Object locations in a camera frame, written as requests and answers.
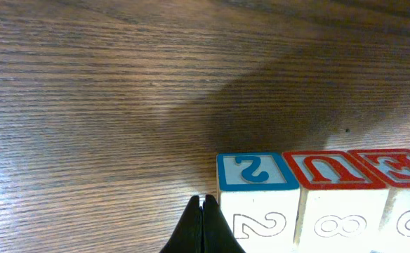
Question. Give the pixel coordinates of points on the blue edged number block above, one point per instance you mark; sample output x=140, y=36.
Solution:
x=258, y=196

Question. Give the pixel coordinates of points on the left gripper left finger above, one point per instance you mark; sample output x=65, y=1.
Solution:
x=187, y=235

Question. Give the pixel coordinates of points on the green number wooden block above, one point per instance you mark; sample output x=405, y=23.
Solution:
x=393, y=167

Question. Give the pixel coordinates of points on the red edged number block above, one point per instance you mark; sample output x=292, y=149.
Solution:
x=341, y=202

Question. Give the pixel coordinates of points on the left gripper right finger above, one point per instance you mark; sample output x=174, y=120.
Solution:
x=217, y=236

